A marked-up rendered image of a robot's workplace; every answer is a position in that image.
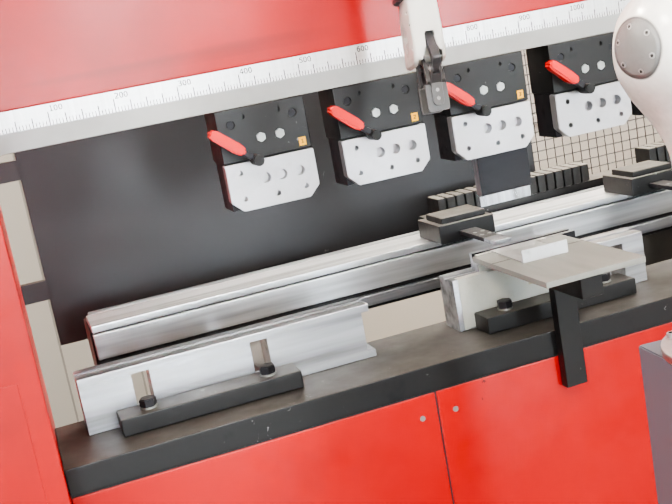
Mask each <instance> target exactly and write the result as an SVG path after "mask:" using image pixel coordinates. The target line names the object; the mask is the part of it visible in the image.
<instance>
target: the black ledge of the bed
mask: <svg viewBox="0 0 672 504"><path fill-rule="evenodd" d="M646 272H647V280H645V281H642V282H638V283H636V290H637V293H635V294H631V295H628V296H624V297H621V298H617V299H613V300H610V301H606V302H603V303H599V304H596V305H592V306H589V307H585V308H582V309H578V313H579V321H580V328H581V336H582V343H583V347H585V346H588V345H591V344H595V343H598V342H602V341H605V340H608V339H612V338H615V337H618V336H622V335H625V334H629V333H632V332H635V331H639V330H642V329H646V328H649V327H652V326H656V325H659V324H663V323H666V322H669V321H672V259H669V260H665V261H662V262H658V263H654V264H651V265H647V266H646ZM367 344H369V345H370V346H372V347H373V348H375V349H376V354H377V355H376V356H373V357H370V358H366V359H363V360H359V361H356V362H352V363H348V364H345V365H341V366H338V367H334V368H331V369H327V370H323V371H320V372H316V373H313V374H309V375H306V376H302V378H303V383H304V387H302V388H298V389H295V390H291V391H288V392H284V393H281V394H277V395H274V396H270V397H267V398H263V399H260V400H256V401H252V402H249V403H245V404H242V405H238V406H235V407H231V408H228V409H224V410H221V411H217V412H214V413H210V414H206V415H203V416H199V417H196V418H192V419H189V420H185V421H182V422H178V423H175V424H171V425H168V426H164V427H160V428H157V429H153V430H150V431H146V432H143V433H139V434H136V435H132V436H129V437H124V435H123V433H122V430H121V428H120V427H119V428H116V429H112V430H109V431H105V432H102V433H98V434H94V435H91V436H89V434H88V431H87V428H86V425H85V420H84V421H80V422H76V423H73V424H69V425H65V426H62V427H58V428H55V435H56V439H57V444H58V448H59V453H60V457H61V461H62V466H63V470H64V474H65V479H66V483H67V487H68V491H69V495H70V497H75V496H78V495H81V494H85V493H88V492H92V491H95V490H98V489H102V488H105V487H109V486H112V485H115V484H119V483H122V482H126V481H129V480H132V479H136V478H139V477H143V476H146V475H149V474H153V473H156V472H160V471H163V470H166V469H170V468H173V467H177V466H180V465H183V464H187V463H190V462H194V461H197V460H200V459H204V458H207V457H211V456H214V455H217V454H221V453H224V452H228V451H231V450H234V449H238V448H241V447H245V446H248V445H251V444H255V443H258V442H262V441H265V440H268V439H272V438H275V437H279V436H282V435H285V434H289V433H292V432H296V431H299V430H302V429H306V428H309V427H313V426H316V425H319V424H323V423H326V422H330V421H333V420H336V419H340V418H343V417H347V416H350V415H353V414H357V413H360V412H364V411H367V410H370V409H374V408H377V407H381V406H384V405H387V404H391V403H394V402H398V401H401V400H404V399H408V398H411V397H415V396H418V395H421V394H425V393H428V392H432V391H435V390H438V389H442V388H445V387H449V386H452V385H455V384H459V383H462V382H466V381H469V380H472V379H476V378H479V377H483V376H486V375H489V374H493V373H496V372H500V371H503V370H506V369H510V368H513V367H517V366H520V365H523V364H527V363H530V362H534V361H537V360H540V359H544V358H547V357H551V356H554V355H557V354H558V351H557V344H556V337H555V330H554V323H553V317H550V318H546V319H543V320H539V321H536V322H532V323H528V324H525V325H521V326H518V327H514V328H511V329H507V330H504V331H500V332H497V333H493V334H488V333H486V332H484V331H482V330H480V329H478V328H474V329H470V330H466V331H463V332H459V331H457V330H455V329H453V328H452V327H450V326H448V325H447V323H446V321H444V322H440V323H436V324H433V325H429V326H425V327H422V328H418V329H414V330H411V331H407V332H404V333H400V334H396V335H393V336H389V337H385V338H382V339H378V340H374V341H371V342H367Z"/></svg>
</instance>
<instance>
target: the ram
mask: <svg viewBox="0 0 672 504"><path fill-rule="evenodd" d="M392 1H393V0H0V113H1V112H6V111H12V110H17V109H22V108H27V107H33V106H38V105H43V104H48V103H54V102H59V101H64V100H69V99H75V98H80V97H85V96H90V95H96V94H101V93H106V92H111V91H116V90H122V89H127V88H132V87H137V86H143V85H148V84H153V83H158V82H164V81H169V80H174V79H179V78H185V77H190V76H195V75H200V74H205V73H211V72H216V71H221V70H226V69H232V68H237V67H242V66H247V65H253V64H258V63H263V62H268V61H274V60H279V59H284V58H289V57H294V56H300V55H305V54H310V53H315V52H321V51H326V50H331V49H336V48H342V47H347V46H352V45H357V44H363V43H368V42H373V41H378V40H384V39H389V38H394V37H399V36H402V35H401V27H400V16H399V7H396V6H393V4H392ZM582 1H588V0H437V4H438V7H439V14H440V19H441V24H442V28H446V27H452V26H457V25H462V24H467V23H473V22H478V21H483V20H488V19H493V18H499V17H504V16H509V15H514V14H520V13H525V12H530V11H535V10H541V9H546V8H551V7H556V6H562V5H567V4H572V3H577V2H582ZM620 14H621V13H618V14H613V15H608V16H603V17H598V18H592V19H587V20H582V21H577V22H572V23H567V24H562V25H557V26H552V27H547V28H542V29H537V30H531V31H526V32H521V33H516V34H511V35H506V36H501V37H496V38H491V39H486V40H481V41H475V42H470V43H465V44H460V45H455V46H450V47H445V50H446V58H445V59H444V61H443V62H442V65H443V66H446V65H451V64H456V63H461V62H466V61H471V60H476V59H481V58H486V57H491V56H496V55H501V54H506V53H511V52H516V51H521V50H526V49H531V48H536V47H541V46H546V45H551V44H555V43H560V42H565V41H570V40H575V39H580V38H585V37H590V36H595V35H600V34H605V33H610V32H614V30H615V25H616V23H617V20H618V18H619V16H620ZM412 72H416V68H415V69H413V70H412V71H408V70H407V69H406V66H405V58H404V56H399V57H394V58H389V59H384V60H379V61H374V62H369V63H364V64H359V65H353V66H348V67H343V68H338V69H333V70H328V71H323V72H318V73H313V74H308V75H303V76H297V77H292V78H287V79H282V80H277V81H272V82H267V83H262V84H257V85H252V86H247V87H242V88H236V89H231V90H226V91H221V92H216V93H211V94H206V95H201V96H196V97H191V98H186V99H181V100H175V101H170V102H165V103H160V104H155V105H150V106H145V107H140V108H135V109H130V110H125V111H120V112H114V113H109V114H104V115H99V116H94V117H89V118H84V119H79V120H74V121H69V122H64V123H58V124H53V125H48V126H43V127H38V128H33V129H28V130H23V131H18V132H13V133H8V134H3V135H0V156H1V155H6V154H11V153H16V152H20V151H25V150H30V149H35V148H40V147H45V146H50V145H55V144H60V143H65V142H70V141H75V140H80V139H85V138H90V137H95V136H100V135H105V134H110V133H115V132H120V131H125V130H129V129H134V128H139V127H144V126H149V125H154V124H159V123H164V122H169V121H174V120H179V119H184V118H189V117H194V116H199V115H204V114H209V113H214V112H219V111H224V110H229V109H233V108H238V107H243V106H248V105H253V104H258V103H263V102H268V101H273V100H278V99H283V98H288V97H293V96H298V95H303V94H308V93H313V92H318V91H323V90H328V89H333V88H338V87H342V86H347V85H352V84H357V83H362V82H367V81H372V80H377V79H382V78H387V77H392V76H397V75H402V74H407V73H412Z"/></svg>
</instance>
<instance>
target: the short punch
mask: <svg viewBox="0 0 672 504"><path fill-rule="evenodd" d="M472 165H473V171H474V178H475V185H476V191H477V195H478V196H479V197H480V203H481V207H485V206H489V205H493V204H497V203H501V202H505V201H509V200H513V199H518V198H522V197H526V196H530V195H531V191H530V185H531V184H532V181H531V174H530V167H529V160H528V153H527V146H526V147H524V148H519V149H515V150H511V151H506V152H502V153H498V154H493V155H489V156H485V157H480V158H476V159H472Z"/></svg>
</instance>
